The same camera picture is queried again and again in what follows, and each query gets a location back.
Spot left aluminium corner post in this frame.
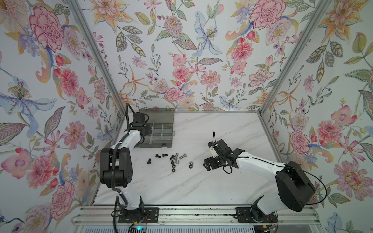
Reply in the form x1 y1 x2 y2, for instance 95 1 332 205
67 0 125 115

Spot right aluminium corner post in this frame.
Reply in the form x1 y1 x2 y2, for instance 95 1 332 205
257 0 330 117

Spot grey plastic organizer box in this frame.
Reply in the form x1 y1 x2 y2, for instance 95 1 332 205
136 108 175 148

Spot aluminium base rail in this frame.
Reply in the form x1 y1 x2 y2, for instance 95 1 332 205
72 205 320 226

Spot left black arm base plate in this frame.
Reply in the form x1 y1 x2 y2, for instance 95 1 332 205
118 207 159 224

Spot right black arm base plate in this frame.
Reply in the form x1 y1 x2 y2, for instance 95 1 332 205
233 207 278 223

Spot aluminium corner post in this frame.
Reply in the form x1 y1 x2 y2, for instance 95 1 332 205
67 0 125 115
257 0 330 117

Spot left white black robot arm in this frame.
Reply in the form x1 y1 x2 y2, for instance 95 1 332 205
100 112 152 210

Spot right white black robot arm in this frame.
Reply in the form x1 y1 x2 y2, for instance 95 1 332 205
204 139 316 219

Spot short silver hex bolt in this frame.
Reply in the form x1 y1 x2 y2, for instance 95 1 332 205
179 154 187 160

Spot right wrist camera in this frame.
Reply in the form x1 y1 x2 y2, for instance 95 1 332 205
209 145 219 158

